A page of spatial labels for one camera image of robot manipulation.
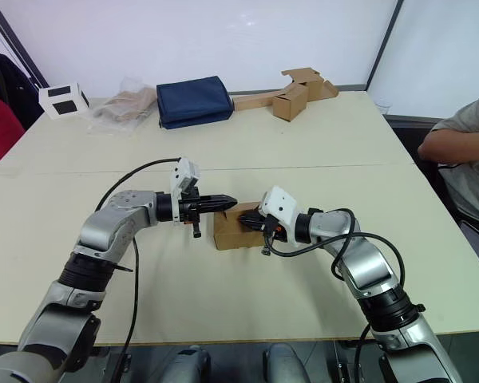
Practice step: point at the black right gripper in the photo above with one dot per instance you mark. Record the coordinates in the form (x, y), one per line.
(274, 230)

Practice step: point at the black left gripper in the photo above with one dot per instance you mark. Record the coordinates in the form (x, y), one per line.
(191, 206)

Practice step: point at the small brown cardboard box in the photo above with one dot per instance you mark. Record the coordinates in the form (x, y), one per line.
(233, 235)

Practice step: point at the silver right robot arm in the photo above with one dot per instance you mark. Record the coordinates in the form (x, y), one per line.
(367, 263)

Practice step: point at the person's bare forearm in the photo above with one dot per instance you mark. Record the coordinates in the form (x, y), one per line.
(451, 149)

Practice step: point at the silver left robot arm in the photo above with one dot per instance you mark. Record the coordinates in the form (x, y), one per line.
(104, 231)

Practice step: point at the flat cardboard strip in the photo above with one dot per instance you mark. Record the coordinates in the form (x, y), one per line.
(255, 101)

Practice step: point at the closed small cardboard box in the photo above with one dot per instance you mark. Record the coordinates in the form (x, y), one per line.
(289, 104)

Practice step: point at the open cardboard box with flaps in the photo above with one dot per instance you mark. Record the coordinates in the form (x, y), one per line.
(313, 81)

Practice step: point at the navy blue fabric bag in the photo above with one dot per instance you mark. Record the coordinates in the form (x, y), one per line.
(193, 101)

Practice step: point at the clear plastic bag beige contents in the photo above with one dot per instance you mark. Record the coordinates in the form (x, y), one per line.
(121, 105)

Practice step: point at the clear plastic cup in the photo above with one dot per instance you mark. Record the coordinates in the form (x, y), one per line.
(384, 107)

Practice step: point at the white cube with black squares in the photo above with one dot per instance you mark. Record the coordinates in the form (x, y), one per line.
(62, 99)

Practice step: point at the person in grey shirt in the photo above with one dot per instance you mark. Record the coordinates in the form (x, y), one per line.
(469, 183)

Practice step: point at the red garment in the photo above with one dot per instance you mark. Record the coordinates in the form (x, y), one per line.
(0, 127)

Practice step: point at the black jacket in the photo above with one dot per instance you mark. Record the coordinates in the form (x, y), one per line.
(8, 84)

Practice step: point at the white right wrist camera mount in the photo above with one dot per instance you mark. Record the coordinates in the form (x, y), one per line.
(281, 205)

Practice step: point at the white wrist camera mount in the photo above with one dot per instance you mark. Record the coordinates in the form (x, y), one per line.
(187, 169)
(281, 205)

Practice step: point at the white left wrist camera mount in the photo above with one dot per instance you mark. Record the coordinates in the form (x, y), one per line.
(187, 169)

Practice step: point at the dark window frame bar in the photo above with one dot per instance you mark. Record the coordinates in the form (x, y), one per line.
(14, 40)
(385, 40)

